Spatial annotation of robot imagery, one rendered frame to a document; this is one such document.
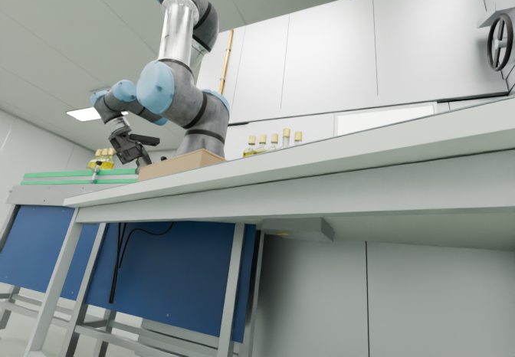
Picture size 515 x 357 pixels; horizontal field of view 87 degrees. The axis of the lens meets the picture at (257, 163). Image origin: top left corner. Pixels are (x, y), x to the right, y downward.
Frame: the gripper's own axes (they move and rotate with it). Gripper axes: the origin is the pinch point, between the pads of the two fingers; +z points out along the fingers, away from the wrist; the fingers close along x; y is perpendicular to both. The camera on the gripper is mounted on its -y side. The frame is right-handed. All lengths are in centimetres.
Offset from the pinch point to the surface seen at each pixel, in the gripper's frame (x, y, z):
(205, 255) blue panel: 7.6, 2.1, 37.2
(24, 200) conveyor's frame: -107, 37, -25
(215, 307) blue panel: 14, 11, 52
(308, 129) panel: 22, -71, 18
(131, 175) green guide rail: -38.1, -3.4, -5.3
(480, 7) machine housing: 89, -142, 5
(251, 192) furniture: 67, 10, 13
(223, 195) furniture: 60, 12, 12
